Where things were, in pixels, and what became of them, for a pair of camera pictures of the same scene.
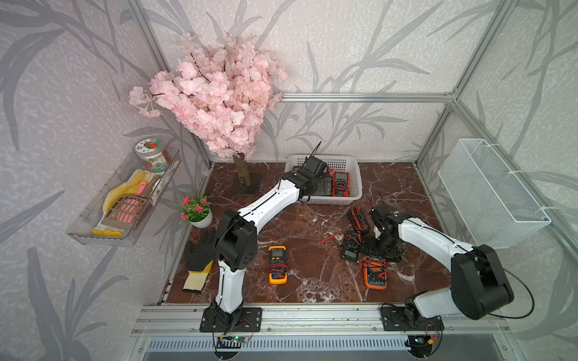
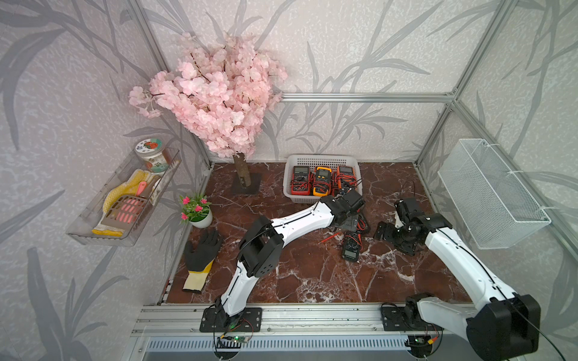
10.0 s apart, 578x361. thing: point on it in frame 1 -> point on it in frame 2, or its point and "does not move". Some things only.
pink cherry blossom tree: (223, 89) does not move
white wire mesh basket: (496, 210) does not move
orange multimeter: (375, 273) -> (345, 176)
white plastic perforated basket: (341, 182) does not move
